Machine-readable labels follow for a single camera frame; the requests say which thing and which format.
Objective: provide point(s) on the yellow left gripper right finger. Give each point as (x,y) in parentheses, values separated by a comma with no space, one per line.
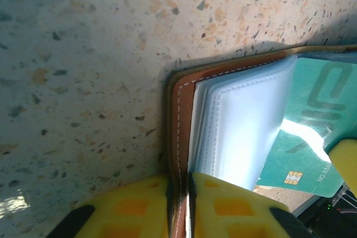
(237,215)

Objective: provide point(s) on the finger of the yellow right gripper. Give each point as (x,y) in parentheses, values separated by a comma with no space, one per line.
(347,162)

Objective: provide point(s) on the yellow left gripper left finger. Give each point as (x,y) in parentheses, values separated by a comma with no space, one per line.
(125,213)

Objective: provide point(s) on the green chip card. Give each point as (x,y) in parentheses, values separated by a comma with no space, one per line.
(295,165)

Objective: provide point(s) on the brown leather card holder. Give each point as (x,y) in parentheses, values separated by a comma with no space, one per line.
(185,115)

